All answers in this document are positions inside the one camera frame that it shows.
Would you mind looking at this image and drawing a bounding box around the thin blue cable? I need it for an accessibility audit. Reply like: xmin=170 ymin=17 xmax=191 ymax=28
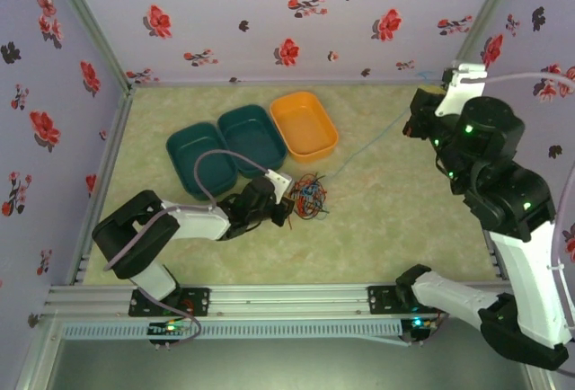
xmin=298 ymin=182 xmax=318 ymax=205
xmin=314 ymin=109 xmax=412 ymax=184

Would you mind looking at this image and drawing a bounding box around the thin red cable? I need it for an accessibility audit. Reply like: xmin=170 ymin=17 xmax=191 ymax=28
xmin=289 ymin=173 xmax=332 ymax=232
xmin=290 ymin=173 xmax=330 ymax=221

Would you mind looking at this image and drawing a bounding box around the teal plastic tray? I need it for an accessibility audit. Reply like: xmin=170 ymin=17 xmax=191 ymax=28
xmin=164 ymin=121 xmax=239 ymax=200
xmin=217 ymin=104 xmax=288 ymax=180

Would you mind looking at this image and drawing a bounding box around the orange plastic tray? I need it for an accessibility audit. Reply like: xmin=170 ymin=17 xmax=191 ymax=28
xmin=269 ymin=91 xmax=340 ymax=164

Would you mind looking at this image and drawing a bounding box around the left controller board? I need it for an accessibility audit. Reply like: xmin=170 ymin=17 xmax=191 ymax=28
xmin=147 ymin=320 xmax=192 ymax=349

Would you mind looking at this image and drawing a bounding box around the controller board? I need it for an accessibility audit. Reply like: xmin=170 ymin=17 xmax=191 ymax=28
xmin=147 ymin=320 xmax=192 ymax=349
xmin=402 ymin=315 xmax=444 ymax=347

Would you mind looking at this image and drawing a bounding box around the right controller board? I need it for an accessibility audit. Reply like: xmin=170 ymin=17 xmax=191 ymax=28
xmin=402 ymin=315 xmax=444 ymax=347

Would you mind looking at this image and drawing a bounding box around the left arm lilac cable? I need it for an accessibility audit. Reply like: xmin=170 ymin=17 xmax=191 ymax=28
xmin=102 ymin=149 xmax=276 ymax=347

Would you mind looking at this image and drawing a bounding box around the arm lilac cable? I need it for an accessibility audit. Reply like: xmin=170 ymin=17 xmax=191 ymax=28
xmin=482 ymin=70 xmax=575 ymax=373
xmin=102 ymin=149 xmax=276 ymax=347

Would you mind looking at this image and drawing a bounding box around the right arm lilac cable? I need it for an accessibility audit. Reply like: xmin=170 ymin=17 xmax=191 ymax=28
xmin=482 ymin=70 xmax=575 ymax=373

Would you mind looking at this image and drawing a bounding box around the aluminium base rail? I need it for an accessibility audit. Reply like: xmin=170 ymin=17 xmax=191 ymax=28
xmin=44 ymin=282 xmax=513 ymax=319

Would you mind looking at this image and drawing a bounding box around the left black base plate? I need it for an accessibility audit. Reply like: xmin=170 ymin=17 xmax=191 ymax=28
xmin=128 ymin=287 xmax=212 ymax=318

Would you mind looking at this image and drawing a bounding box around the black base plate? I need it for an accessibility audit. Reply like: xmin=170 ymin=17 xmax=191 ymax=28
xmin=128 ymin=287 xmax=212 ymax=318
xmin=367 ymin=285 xmax=450 ymax=315

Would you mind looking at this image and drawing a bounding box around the white slotted cable duct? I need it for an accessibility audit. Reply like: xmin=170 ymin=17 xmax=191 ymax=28
xmin=60 ymin=321 xmax=403 ymax=342

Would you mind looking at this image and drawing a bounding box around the aluminium corner post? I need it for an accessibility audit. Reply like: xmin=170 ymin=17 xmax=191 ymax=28
xmin=456 ymin=0 xmax=526 ymax=66
xmin=42 ymin=0 xmax=136 ymax=93

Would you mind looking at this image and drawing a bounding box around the aluminium side rail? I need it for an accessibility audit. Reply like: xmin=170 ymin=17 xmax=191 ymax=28
xmin=482 ymin=227 xmax=511 ymax=281
xmin=66 ymin=86 xmax=136 ymax=286

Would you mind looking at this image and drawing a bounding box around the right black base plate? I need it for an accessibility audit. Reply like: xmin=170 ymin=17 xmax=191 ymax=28
xmin=367 ymin=285 xmax=450 ymax=315

